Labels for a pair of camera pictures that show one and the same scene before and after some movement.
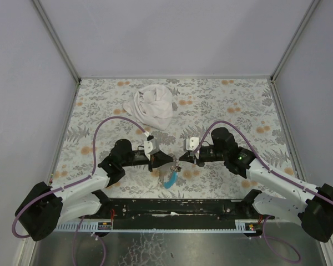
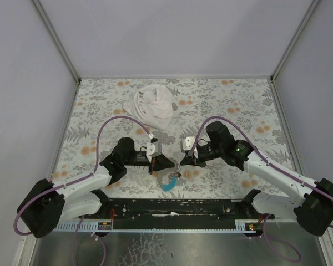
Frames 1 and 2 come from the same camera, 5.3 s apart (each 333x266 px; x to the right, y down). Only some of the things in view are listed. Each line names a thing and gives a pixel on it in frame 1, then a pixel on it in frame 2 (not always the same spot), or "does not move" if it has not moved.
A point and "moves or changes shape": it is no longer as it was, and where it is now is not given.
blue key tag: [168, 184] moves or changes shape
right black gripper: [195, 158] does not move
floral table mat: [97, 121] does not move
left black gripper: [150, 162] does not move
